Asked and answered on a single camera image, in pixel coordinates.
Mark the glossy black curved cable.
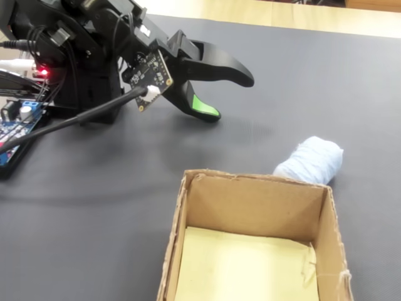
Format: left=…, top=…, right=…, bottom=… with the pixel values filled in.
left=0, top=70, right=48, bottom=97

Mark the black power plug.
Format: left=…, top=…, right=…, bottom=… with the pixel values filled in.
left=0, top=40, right=38, bottom=51

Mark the blue controller circuit board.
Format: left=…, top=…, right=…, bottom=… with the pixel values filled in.
left=0, top=99, right=44, bottom=167

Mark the brown cardboard box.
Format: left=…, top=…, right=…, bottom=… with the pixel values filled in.
left=155, top=169, right=355, bottom=301

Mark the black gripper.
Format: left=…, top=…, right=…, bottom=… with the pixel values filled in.
left=131, top=12, right=255, bottom=124

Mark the thin black wire bundle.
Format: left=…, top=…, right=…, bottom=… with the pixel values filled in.
left=26, top=24, right=79, bottom=126

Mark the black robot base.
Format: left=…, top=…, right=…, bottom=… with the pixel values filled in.
left=51, top=59, right=126, bottom=125

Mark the black camera circuit board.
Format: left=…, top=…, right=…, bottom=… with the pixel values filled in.
left=122, top=50, right=174, bottom=112

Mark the thick black camera cable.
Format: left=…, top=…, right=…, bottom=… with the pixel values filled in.
left=0, top=86, right=148, bottom=155

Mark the clear plastic cable clip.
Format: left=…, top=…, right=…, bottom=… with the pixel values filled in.
left=49, top=28, right=71, bottom=45

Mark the white cable plug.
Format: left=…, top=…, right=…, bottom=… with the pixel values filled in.
left=0, top=58, right=39, bottom=71

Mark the pale yellow box liner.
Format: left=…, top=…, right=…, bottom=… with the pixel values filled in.
left=174, top=226, right=320, bottom=301

